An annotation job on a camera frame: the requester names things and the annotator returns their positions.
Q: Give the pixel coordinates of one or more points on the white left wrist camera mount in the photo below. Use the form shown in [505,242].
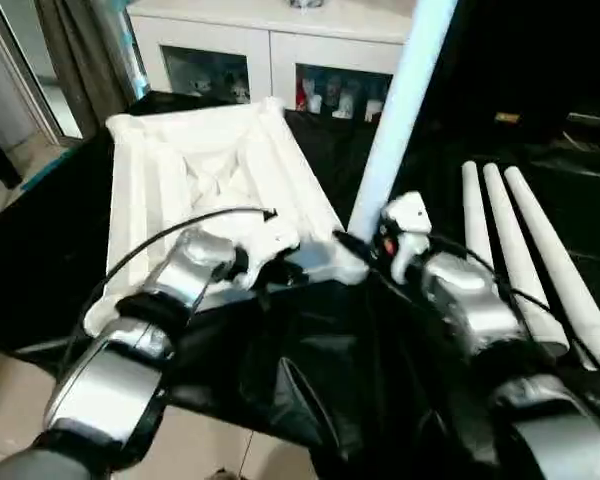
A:
[270,245]

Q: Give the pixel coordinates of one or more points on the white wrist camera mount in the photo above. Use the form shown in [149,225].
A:
[270,245]
[410,210]

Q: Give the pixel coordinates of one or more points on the white can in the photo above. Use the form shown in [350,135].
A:
[315,104]

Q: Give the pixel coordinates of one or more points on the black backdrop cloth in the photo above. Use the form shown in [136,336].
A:
[540,55]

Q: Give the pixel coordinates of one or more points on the grey curtain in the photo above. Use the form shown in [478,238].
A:
[85,65]

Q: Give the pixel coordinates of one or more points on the red bottle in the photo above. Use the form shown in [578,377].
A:
[303,92]

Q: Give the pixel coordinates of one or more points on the white ceramic cup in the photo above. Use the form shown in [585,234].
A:
[373,110]

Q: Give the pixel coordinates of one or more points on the white plastic table top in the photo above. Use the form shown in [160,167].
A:
[180,150]

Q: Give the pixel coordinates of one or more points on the glass sliding door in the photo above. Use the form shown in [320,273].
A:
[25,70]

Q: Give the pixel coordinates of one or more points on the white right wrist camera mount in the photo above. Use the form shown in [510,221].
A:
[410,210]

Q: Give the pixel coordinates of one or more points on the white glass-door cabinet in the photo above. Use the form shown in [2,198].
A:
[205,30]

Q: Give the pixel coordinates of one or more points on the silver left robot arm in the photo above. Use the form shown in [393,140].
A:
[105,370]

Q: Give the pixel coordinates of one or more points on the black mat cloth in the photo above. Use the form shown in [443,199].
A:
[330,150]

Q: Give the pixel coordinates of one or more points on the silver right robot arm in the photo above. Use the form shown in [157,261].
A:
[460,285]

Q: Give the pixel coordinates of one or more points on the small tan label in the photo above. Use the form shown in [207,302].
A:
[508,118]

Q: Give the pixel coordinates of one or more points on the teal white patterned banner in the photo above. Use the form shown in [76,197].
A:
[136,50]

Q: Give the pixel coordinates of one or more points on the white plastic table leg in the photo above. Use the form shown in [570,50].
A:
[553,250]
[517,240]
[402,100]
[478,215]

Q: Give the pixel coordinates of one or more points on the blue white printed mug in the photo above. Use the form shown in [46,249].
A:
[346,105]

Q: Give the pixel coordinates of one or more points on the silver bowl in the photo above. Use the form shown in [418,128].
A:
[306,4]

